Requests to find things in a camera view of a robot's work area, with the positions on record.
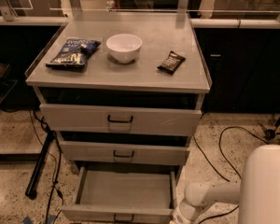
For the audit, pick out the black table leg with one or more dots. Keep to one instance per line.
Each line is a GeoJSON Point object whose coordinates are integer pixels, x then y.
{"type": "Point", "coordinates": [31, 192]}

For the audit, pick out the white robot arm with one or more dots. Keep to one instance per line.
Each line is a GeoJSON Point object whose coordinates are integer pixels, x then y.
{"type": "Point", "coordinates": [257, 194]}

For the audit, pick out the grey bottom drawer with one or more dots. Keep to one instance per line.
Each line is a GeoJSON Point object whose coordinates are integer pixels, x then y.
{"type": "Point", "coordinates": [123, 194]}

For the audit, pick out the blue chip bag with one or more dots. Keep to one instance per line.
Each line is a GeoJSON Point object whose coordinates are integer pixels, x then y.
{"type": "Point", "coordinates": [74, 53]}

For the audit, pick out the grey top drawer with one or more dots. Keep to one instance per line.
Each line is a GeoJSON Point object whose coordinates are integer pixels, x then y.
{"type": "Point", "coordinates": [111, 119]}

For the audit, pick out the white bowl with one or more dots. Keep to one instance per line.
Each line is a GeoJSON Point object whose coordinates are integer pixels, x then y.
{"type": "Point", "coordinates": [124, 47]}

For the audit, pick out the grey middle drawer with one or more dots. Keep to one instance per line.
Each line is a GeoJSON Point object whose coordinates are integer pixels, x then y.
{"type": "Point", "coordinates": [124, 153]}

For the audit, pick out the black snack bar packet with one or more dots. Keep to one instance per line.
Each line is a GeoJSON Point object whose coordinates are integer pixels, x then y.
{"type": "Point", "coordinates": [171, 63]}

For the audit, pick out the black caster wheel upper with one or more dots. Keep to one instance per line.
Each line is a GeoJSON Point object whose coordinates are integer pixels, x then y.
{"type": "Point", "coordinates": [269, 134]}

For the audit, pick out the clear plastic bottle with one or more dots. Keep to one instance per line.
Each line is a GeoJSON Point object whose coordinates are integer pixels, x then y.
{"type": "Point", "coordinates": [110, 4]}

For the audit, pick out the grey drawer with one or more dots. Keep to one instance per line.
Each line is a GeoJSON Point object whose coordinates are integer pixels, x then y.
{"type": "Point", "coordinates": [124, 153]}
{"type": "Point", "coordinates": [111, 119]}
{"type": "Point", "coordinates": [123, 194]}

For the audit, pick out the grey drawer cabinet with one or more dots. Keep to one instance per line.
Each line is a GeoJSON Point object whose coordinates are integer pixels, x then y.
{"type": "Point", "coordinates": [106, 82]}

